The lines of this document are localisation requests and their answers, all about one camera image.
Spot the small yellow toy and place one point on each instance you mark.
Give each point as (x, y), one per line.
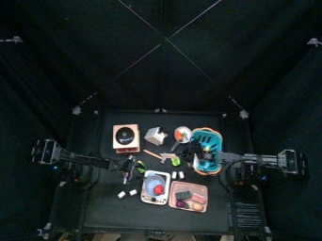
(206, 149)

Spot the dark green toy block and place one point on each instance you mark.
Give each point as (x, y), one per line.
(183, 195)

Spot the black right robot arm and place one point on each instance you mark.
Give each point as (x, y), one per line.
(255, 159)

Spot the small white cube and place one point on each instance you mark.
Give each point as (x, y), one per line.
(121, 194)
(180, 174)
(173, 175)
(132, 192)

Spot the green toy vegetable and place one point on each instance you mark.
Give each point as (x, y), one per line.
(175, 162)

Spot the red toy fruit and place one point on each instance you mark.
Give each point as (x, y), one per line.
(157, 189)

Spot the pink toy stove black burner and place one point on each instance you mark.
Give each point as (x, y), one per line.
(125, 138)

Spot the teal basket orange rim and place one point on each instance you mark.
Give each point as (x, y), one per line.
(211, 138)

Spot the orange toy food piece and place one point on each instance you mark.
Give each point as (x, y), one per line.
(179, 135)

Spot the pink rectangular tray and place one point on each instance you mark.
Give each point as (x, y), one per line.
(180, 186)

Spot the grey toy frying pan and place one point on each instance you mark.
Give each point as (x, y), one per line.
(183, 135)

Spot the small white toy box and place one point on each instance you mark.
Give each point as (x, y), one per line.
(155, 136)

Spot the grey frame clamp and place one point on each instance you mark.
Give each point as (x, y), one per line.
(159, 110)
(243, 114)
(312, 41)
(76, 110)
(13, 40)

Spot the blue bowl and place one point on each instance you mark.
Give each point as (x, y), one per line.
(151, 182)

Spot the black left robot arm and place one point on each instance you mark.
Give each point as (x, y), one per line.
(85, 160)

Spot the purple toy eggplant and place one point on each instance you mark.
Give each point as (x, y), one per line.
(180, 204)

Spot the yellow green toy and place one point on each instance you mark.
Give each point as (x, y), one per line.
(141, 167)

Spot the pink toy block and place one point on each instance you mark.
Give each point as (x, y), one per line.
(197, 198)

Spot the wooden toy spatula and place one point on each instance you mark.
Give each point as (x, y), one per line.
(159, 155)

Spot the orange yellow toy fruit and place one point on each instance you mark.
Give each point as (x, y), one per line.
(196, 206)

